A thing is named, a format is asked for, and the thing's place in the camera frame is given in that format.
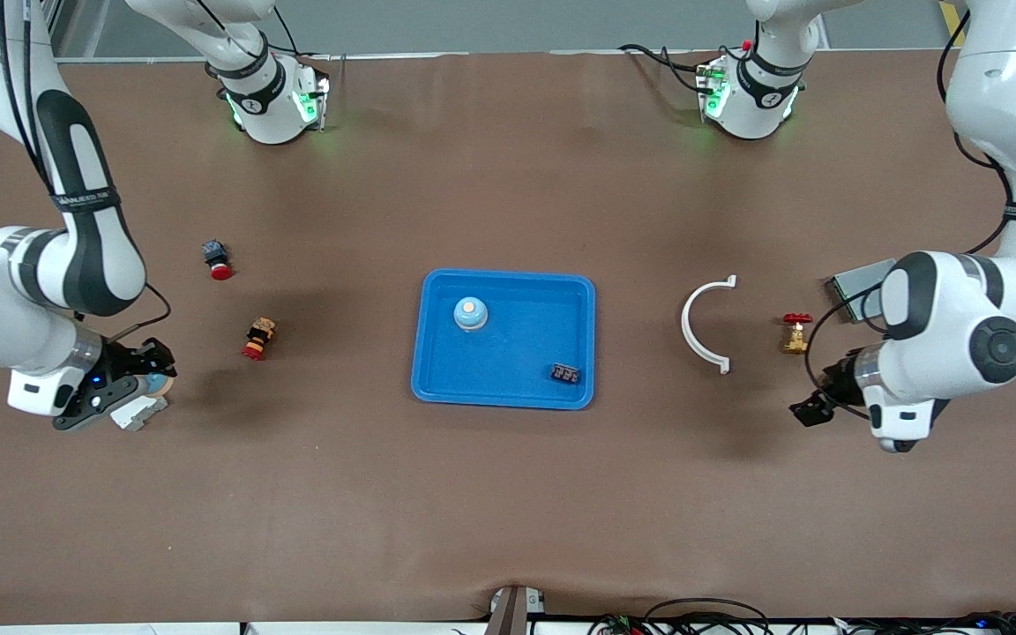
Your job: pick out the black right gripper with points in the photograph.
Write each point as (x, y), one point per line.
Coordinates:
(127, 360)

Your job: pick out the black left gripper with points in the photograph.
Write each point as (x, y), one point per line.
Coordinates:
(840, 384)

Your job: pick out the blue desk bell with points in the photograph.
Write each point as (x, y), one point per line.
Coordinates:
(160, 385)
(470, 314)

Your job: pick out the black capacitor white print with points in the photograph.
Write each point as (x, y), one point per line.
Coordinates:
(566, 374)

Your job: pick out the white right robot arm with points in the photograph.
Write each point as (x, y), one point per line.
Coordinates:
(89, 256)

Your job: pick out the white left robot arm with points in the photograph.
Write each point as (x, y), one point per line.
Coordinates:
(940, 335)

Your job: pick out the white circuit breaker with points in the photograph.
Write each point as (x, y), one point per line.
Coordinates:
(145, 413)

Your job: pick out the red yellow emergency stop button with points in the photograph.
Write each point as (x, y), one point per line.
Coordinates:
(258, 340)

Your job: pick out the red button blue-black body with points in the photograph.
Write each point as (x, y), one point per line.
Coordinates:
(219, 261)

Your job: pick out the grey metal box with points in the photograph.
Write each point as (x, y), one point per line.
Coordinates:
(852, 282)

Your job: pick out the white curved pipe clamp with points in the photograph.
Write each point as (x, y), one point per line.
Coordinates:
(684, 324)

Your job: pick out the blue plastic tray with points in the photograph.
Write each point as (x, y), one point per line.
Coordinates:
(517, 370)

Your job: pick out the brown table cover sheet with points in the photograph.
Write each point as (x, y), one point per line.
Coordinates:
(508, 494)

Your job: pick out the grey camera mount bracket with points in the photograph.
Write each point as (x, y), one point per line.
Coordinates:
(512, 613)

